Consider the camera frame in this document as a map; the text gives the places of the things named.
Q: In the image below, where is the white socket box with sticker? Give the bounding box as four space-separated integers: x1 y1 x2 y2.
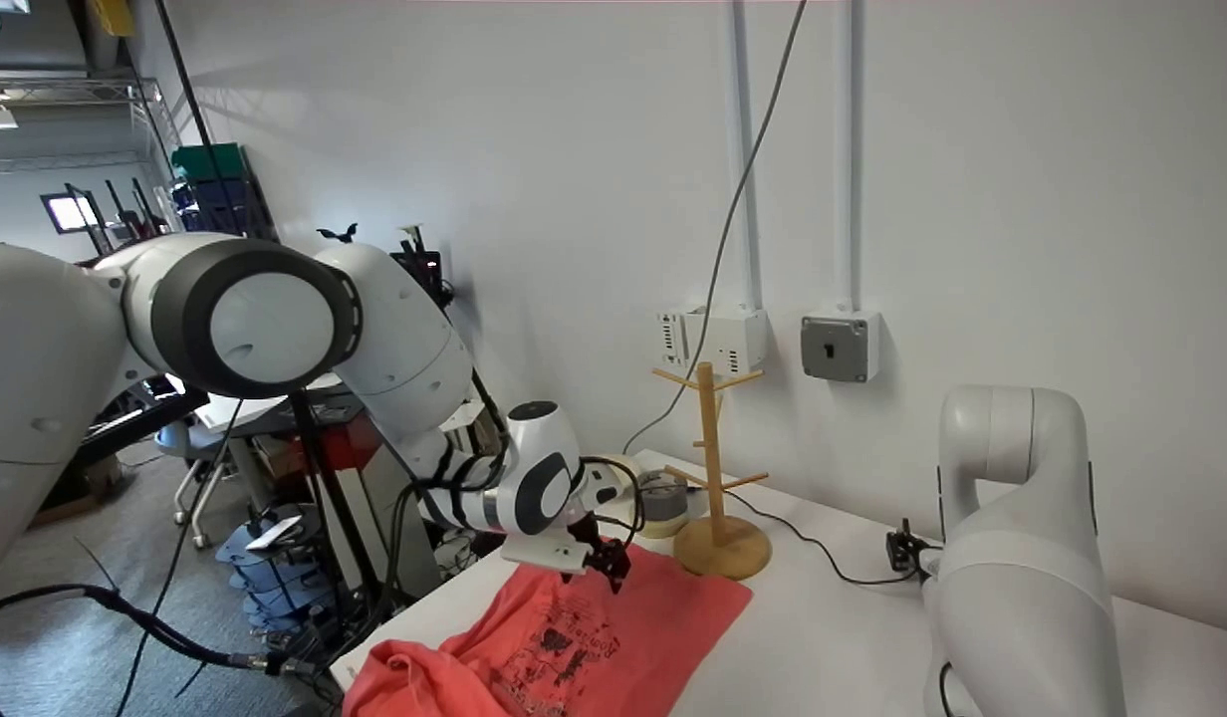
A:
656 310 714 376

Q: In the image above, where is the white jointed support arm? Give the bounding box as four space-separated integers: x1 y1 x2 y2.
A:
925 377 1131 717

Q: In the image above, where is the grey hanging wall cable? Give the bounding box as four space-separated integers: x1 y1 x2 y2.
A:
616 0 811 461

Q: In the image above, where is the orange printed sweatshirt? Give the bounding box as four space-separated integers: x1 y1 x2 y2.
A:
340 541 757 717

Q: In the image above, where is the small black end device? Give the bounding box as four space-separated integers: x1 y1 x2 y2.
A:
885 518 940 585

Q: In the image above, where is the black camera on tripod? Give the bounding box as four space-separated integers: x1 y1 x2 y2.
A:
394 225 457 310

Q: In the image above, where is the wooden mug tree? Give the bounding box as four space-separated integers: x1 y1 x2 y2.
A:
648 360 778 585

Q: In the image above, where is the black thick floor cable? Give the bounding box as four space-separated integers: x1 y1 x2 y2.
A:
0 583 345 700

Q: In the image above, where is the black thin table cable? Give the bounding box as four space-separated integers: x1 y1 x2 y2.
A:
726 486 909 590

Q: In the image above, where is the plain white wall box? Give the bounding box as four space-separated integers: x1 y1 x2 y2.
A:
706 306 773 383

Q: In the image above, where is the white wall conduit pipe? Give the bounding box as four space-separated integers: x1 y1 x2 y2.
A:
726 0 769 319
840 0 870 319

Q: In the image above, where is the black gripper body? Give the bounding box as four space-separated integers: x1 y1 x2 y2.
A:
561 509 623 571

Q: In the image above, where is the grey duct tape roll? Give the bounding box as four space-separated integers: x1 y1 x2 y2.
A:
638 469 698 526

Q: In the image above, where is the grey junction box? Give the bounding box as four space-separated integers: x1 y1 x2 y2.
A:
795 310 887 392

